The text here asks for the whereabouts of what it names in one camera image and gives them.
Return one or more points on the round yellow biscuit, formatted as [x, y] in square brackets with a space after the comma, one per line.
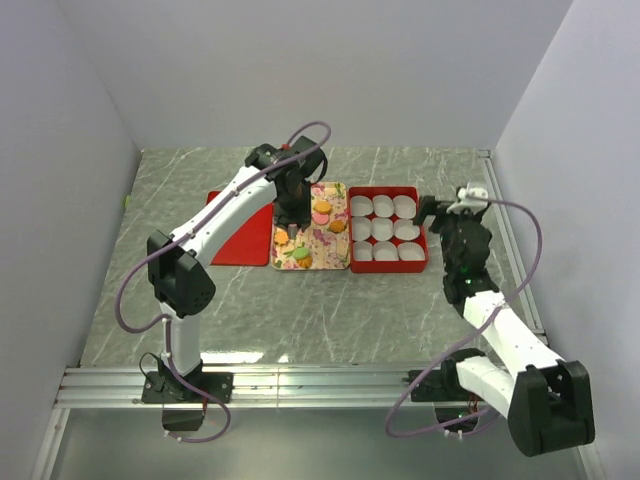
[323, 207]

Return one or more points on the white paper cup middle right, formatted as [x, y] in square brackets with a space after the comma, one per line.
[405, 230]

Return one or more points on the green macaron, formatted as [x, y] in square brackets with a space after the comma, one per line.
[300, 253]

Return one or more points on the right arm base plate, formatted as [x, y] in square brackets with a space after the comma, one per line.
[439, 386]

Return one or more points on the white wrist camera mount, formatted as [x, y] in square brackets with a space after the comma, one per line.
[472, 198]

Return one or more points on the white paper cup bottom middle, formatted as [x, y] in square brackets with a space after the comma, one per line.
[385, 251]

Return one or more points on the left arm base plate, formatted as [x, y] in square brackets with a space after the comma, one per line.
[159, 389]

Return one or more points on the floral tray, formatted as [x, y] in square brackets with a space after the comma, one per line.
[328, 250]

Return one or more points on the orange flower cookie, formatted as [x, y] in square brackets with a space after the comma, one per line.
[281, 237]

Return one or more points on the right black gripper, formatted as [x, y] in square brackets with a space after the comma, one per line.
[432, 207]

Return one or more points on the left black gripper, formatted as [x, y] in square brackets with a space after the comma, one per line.
[300, 217]

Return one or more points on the aluminium rail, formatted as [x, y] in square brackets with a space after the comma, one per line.
[250, 386]
[530, 311]

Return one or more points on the white paper cup top middle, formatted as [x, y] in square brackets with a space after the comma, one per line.
[383, 206]

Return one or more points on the white paper cup bottom left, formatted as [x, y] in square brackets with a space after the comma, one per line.
[362, 251]

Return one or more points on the white paper cup middle left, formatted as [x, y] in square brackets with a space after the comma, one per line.
[361, 228]

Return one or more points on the aluminium rail front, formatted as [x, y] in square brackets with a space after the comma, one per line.
[250, 386]

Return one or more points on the red cookie box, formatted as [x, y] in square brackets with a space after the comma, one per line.
[386, 267]

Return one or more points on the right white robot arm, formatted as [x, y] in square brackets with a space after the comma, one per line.
[545, 399]

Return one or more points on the white paper cup centre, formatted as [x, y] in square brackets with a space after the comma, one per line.
[382, 229]

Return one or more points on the pink macaron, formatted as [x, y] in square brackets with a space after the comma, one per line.
[320, 218]

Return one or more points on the red box lid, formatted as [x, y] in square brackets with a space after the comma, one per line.
[250, 244]

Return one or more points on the white paper cup top right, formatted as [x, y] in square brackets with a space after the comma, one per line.
[405, 207]

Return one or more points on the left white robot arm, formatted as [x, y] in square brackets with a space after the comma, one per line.
[178, 262]

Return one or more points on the orange swirl cookie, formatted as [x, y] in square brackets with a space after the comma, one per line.
[337, 226]

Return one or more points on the aluminium rail right side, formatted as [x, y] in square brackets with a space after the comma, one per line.
[530, 311]

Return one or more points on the white paper cup top left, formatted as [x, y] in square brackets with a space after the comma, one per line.
[361, 206]

